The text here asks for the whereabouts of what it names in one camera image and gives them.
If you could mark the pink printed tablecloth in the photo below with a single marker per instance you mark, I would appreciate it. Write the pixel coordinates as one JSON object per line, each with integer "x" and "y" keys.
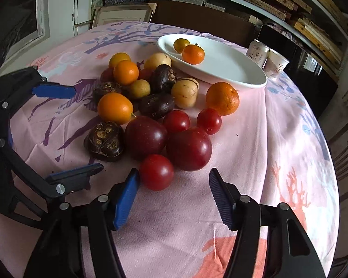
{"x": 272, "y": 148}

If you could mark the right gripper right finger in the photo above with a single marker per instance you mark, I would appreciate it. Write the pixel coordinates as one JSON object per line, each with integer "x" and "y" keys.
{"x": 289, "y": 251}

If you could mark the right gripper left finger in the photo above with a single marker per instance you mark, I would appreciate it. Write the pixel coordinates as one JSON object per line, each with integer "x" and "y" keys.
{"x": 58, "y": 251}

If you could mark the dark purple oblong fruit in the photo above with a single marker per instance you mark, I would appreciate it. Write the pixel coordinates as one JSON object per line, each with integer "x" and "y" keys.
{"x": 162, "y": 79}

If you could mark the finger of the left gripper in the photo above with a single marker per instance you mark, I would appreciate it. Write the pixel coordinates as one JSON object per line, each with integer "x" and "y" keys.
{"x": 53, "y": 90}
{"x": 75, "y": 179}

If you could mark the small yellow-green fruit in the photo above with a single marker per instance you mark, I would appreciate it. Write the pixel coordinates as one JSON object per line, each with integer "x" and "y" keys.
{"x": 180, "y": 44}

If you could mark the brown water chestnut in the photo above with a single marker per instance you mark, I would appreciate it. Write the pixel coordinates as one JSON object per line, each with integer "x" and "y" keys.
{"x": 106, "y": 142}
{"x": 105, "y": 88}

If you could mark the large orange with stem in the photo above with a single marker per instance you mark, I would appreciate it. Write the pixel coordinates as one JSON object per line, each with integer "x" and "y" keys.
{"x": 193, "y": 54}

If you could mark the smooth orange kumquat large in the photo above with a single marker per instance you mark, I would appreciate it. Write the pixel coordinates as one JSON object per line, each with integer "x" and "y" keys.
{"x": 116, "y": 108}

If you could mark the tan longan fruit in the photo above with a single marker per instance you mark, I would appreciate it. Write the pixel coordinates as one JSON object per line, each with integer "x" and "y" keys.
{"x": 139, "y": 89}

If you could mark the round orange near plate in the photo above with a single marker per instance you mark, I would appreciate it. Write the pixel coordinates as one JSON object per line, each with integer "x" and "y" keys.
{"x": 223, "y": 98}

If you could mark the smooth orange fruit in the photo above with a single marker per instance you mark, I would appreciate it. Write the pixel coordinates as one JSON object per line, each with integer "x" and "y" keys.
{"x": 126, "y": 72}

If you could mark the dark wooden chair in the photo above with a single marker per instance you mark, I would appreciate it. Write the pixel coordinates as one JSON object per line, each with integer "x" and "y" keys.
{"x": 338, "y": 146}

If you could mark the red cherry tomato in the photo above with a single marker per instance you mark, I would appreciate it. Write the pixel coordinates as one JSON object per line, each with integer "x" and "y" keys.
{"x": 156, "y": 172}
{"x": 209, "y": 120}
{"x": 176, "y": 121}
{"x": 107, "y": 75}

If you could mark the black glossy chair back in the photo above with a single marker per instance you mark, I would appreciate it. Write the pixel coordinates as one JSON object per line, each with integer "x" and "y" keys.
{"x": 313, "y": 81}

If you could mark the brown water chestnut left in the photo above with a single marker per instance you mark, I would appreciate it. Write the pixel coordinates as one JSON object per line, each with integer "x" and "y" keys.
{"x": 105, "y": 88}

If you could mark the large dark red plum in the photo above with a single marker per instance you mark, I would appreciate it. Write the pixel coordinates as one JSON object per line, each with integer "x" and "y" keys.
{"x": 189, "y": 150}

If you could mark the red cherry tomato front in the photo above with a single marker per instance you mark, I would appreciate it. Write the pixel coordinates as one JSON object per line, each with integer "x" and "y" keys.
{"x": 156, "y": 172}

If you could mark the yellow orange small fruit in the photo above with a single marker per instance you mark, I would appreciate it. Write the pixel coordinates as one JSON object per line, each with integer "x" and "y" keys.
{"x": 118, "y": 57}

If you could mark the brown water chestnut front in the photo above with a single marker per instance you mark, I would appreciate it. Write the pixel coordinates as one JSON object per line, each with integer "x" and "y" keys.
{"x": 106, "y": 142}

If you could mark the yellow striped melon fruit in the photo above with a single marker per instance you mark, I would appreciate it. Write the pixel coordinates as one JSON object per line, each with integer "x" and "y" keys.
{"x": 185, "y": 92}

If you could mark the white round plate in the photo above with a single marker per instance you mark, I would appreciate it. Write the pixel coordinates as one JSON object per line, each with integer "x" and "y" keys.
{"x": 221, "y": 63}

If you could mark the pink drink can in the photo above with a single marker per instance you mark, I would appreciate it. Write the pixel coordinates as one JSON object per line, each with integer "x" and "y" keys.
{"x": 258, "y": 52}

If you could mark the white metal shelf rack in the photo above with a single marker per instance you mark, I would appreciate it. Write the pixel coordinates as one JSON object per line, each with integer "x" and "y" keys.
{"x": 321, "y": 25}

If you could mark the white paper cup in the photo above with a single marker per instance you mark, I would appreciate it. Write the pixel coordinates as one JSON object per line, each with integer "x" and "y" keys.
{"x": 275, "y": 64}

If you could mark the dark round passion fruit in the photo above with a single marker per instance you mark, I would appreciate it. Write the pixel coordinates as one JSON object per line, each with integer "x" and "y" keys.
{"x": 156, "y": 106}

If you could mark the brown wooden board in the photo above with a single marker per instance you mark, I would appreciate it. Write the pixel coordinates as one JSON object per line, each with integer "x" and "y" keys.
{"x": 205, "y": 20}

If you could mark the red cherry tomato hidden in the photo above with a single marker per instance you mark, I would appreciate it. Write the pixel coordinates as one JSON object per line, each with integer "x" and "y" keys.
{"x": 145, "y": 74}

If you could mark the red cherry tomato left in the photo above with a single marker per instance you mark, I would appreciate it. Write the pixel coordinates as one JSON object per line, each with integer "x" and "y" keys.
{"x": 107, "y": 75}

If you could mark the framed picture leaning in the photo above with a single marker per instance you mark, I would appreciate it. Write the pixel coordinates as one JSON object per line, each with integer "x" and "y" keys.
{"x": 124, "y": 12}

